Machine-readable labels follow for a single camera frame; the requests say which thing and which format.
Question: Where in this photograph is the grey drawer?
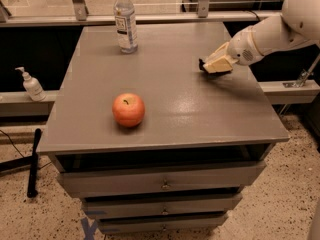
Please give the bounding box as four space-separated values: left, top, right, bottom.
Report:
98 212 227 234
82 193 242 219
57 161 266 198

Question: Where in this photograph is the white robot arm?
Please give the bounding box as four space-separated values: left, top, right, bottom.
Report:
203 0 320 73

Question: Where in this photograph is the grey drawer cabinet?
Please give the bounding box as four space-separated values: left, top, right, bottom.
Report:
37 21 290 236

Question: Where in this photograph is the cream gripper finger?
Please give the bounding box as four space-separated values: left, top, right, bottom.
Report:
207 42 229 62
203 56 237 73

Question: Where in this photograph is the clear plastic water bottle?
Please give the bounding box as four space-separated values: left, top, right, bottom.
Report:
113 0 138 54

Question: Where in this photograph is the middle grey drawer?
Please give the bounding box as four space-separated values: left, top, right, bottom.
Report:
82 193 242 219

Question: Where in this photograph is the black stand leg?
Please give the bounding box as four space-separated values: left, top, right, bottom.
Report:
0 128 42 198

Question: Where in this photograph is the metal window rail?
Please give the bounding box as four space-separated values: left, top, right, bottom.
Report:
0 10 281 28

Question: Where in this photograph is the white pump dispenser bottle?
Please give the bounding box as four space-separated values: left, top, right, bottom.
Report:
17 67 46 102

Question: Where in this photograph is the black rxbar chocolate wrapper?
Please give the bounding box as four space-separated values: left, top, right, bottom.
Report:
199 58 205 72

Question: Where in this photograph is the blue tape cross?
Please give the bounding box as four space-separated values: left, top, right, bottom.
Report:
81 218 98 240

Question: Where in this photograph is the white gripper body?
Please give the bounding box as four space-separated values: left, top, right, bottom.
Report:
227 26 263 65

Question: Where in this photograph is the top grey drawer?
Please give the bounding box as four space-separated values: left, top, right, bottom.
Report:
57 161 266 198

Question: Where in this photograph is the red apple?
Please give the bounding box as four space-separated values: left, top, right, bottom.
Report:
112 93 145 128

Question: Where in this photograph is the bottom grey drawer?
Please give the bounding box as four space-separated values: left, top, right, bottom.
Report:
98 212 227 234

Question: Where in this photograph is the metal wall bracket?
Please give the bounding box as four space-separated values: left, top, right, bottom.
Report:
283 53 320 88

